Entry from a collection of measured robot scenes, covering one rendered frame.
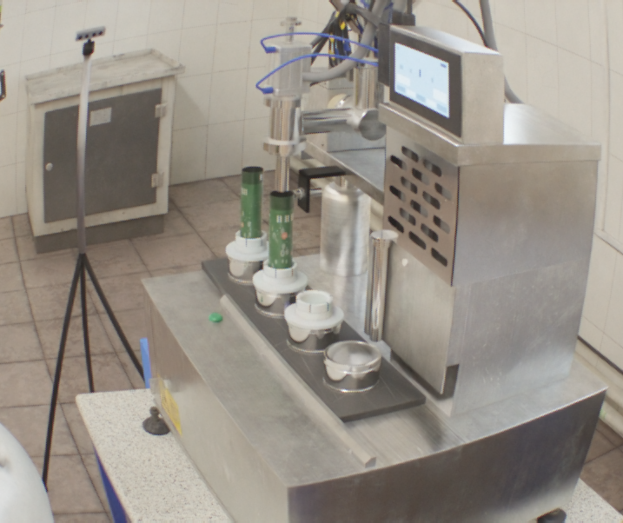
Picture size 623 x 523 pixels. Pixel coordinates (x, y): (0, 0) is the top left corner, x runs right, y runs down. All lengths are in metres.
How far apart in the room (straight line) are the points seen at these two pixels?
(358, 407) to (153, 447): 0.50
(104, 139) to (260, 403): 3.09
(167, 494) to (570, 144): 0.81
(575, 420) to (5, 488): 0.94
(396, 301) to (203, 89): 3.87
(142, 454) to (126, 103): 2.80
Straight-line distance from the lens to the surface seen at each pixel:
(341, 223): 1.49
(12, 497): 0.45
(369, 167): 1.36
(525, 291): 1.14
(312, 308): 1.26
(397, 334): 1.21
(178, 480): 1.48
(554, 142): 1.10
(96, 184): 4.25
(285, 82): 1.26
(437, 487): 1.14
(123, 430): 1.61
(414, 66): 1.08
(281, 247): 1.34
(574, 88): 3.05
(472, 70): 1.00
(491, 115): 1.03
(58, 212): 4.25
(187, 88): 4.98
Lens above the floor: 1.64
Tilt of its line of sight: 23 degrees down
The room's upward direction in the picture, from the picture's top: 2 degrees clockwise
